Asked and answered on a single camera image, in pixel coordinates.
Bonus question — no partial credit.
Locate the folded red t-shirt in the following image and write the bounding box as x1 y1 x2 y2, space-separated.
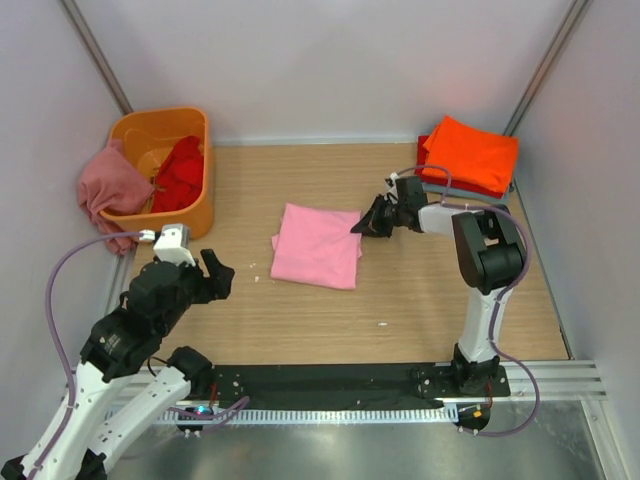
415 135 515 197

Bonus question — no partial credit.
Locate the red shirt in basket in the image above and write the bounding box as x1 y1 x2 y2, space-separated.
151 135 204 213

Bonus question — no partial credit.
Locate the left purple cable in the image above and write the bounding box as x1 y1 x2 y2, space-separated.
22 229 251 476

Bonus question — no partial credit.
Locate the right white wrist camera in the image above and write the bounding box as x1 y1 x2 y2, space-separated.
384 172 399 193

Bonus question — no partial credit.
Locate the folded orange t-shirt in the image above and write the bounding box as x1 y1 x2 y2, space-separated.
424 116 519 192

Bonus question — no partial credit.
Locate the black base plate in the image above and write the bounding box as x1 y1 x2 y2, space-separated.
187 363 511 411

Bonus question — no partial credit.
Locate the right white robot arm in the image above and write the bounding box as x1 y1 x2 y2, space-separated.
351 174 530 395

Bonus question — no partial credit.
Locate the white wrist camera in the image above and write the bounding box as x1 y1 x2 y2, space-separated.
138 223 196 266
384 172 399 193

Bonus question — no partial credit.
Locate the orange plastic basket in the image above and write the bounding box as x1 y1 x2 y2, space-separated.
102 107 215 239

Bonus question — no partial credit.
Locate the pink t-shirt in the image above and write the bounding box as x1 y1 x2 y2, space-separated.
270 203 362 290

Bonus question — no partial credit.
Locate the folded grey t-shirt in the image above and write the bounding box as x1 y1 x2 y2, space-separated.
422 182 511 207

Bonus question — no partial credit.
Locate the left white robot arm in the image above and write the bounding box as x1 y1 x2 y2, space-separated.
1 249 235 479

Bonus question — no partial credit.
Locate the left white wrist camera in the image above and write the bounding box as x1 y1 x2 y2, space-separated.
138 223 196 266

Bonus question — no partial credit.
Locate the dusty pink shirt on basket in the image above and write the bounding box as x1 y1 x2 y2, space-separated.
77 140 154 235

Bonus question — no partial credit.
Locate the white slotted cable duct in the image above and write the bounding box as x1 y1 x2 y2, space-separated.
156 404 459 426

